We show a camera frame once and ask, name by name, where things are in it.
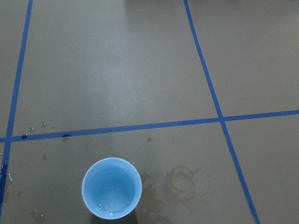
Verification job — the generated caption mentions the light blue plastic cup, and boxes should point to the light blue plastic cup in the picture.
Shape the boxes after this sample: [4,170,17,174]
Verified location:
[81,157,142,220]

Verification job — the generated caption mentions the brown paper table cover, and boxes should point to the brown paper table cover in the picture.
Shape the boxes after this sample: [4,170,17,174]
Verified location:
[0,0,299,224]

